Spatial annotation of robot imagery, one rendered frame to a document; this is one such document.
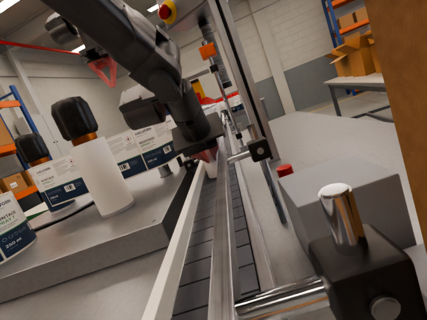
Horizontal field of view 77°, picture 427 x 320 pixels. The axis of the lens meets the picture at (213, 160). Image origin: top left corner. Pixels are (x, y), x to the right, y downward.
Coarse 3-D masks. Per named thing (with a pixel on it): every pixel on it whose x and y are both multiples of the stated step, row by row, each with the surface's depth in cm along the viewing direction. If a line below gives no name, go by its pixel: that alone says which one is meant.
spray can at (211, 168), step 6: (204, 108) 60; (210, 156) 60; (216, 156) 61; (204, 162) 62; (210, 162) 61; (216, 162) 61; (210, 168) 61; (216, 168) 61; (210, 174) 62; (216, 174) 61
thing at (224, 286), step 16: (224, 144) 54; (224, 160) 38; (224, 176) 30; (224, 192) 25; (224, 208) 21; (224, 224) 18; (224, 240) 16; (224, 256) 15; (224, 272) 13; (224, 288) 12; (240, 288) 14; (208, 304) 12; (224, 304) 11
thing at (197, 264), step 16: (208, 192) 54; (208, 208) 46; (240, 208) 41; (208, 224) 40; (240, 224) 36; (192, 240) 37; (208, 240) 35; (240, 240) 32; (192, 256) 33; (208, 256) 31; (240, 256) 29; (192, 272) 29; (208, 272) 28; (240, 272) 26; (256, 272) 31; (192, 288) 27; (208, 288) 26; (256, 288) 23; (176, 304) 25; (192, 304) 24
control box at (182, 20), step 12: (156, 0) 76; (168, 0) 74; (180, 0) 72; (192, 0) 70; (204, 0) 68; (180, 12) 73; (192, 12) 72; (204, 12) 74; (168, 24) 77; (180, 24) 76; (192, 24) 80
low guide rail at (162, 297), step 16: (192, 192) 46; (192, 208) 41; (192, 224) 38; (176, 240) 30; (176, 256) 28; (160, 272) 25; (176, 272) 26; (160, 288) 22; (176, 288) 25; (160, 304) 21
